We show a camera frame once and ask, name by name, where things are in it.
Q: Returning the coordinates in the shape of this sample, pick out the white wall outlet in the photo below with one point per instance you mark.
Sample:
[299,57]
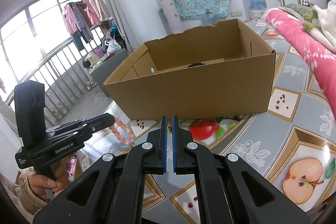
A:
[236,13]

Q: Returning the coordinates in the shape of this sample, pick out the pale pink tall board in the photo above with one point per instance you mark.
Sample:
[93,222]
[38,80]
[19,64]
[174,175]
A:
[172,16]

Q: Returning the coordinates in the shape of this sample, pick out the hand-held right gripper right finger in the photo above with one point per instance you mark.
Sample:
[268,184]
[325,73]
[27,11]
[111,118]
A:
[174,150]

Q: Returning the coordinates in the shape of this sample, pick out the pink floral blanket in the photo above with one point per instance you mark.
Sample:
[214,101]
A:
[309,50]

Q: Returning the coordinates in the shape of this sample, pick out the white slippers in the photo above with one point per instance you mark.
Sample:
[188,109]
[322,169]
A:
[91,85]

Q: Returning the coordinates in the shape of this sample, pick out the pale shoe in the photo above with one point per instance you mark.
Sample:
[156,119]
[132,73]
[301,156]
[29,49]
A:
[56,113]
[63,107]

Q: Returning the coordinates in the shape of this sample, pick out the brown cardboard box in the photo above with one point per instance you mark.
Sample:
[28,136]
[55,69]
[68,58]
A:
[197,92]

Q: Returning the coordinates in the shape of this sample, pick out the grey cabinet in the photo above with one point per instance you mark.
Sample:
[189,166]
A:
[105,74]

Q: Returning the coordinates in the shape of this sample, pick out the dark blue smartwatch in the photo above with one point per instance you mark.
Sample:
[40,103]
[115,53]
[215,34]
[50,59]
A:
[196,64]

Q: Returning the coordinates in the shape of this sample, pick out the green knitted blanket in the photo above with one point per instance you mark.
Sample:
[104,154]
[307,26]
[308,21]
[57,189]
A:
[302,11]

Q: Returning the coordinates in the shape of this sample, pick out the row of hanging clothes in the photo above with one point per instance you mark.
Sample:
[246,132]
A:
[78,19]

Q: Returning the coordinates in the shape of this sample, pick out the large glass window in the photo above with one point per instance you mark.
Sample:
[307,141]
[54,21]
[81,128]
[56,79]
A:
[31,29]

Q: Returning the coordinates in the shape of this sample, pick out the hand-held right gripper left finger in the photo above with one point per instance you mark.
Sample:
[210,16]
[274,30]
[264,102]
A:
[164,150]

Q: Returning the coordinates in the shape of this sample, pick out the white plastic bag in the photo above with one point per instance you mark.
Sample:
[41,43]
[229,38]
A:
[113,46]

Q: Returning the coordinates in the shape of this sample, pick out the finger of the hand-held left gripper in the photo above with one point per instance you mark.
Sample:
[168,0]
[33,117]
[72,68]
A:
[101,121]
[74,123]

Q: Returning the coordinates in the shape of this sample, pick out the person's left hand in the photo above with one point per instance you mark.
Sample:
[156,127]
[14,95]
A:
[44,182]

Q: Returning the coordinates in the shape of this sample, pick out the metal balcony railing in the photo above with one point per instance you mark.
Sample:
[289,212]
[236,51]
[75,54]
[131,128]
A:
[65,74]

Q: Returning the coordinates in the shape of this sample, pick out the white water dispenser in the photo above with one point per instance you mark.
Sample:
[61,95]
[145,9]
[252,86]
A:
[256,14]

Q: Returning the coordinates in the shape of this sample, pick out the white fleece blanket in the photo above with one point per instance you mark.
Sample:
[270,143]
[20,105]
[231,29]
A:
[326,24]

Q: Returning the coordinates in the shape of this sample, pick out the empty blue water jug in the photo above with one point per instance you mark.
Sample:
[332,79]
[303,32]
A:
[208,18]

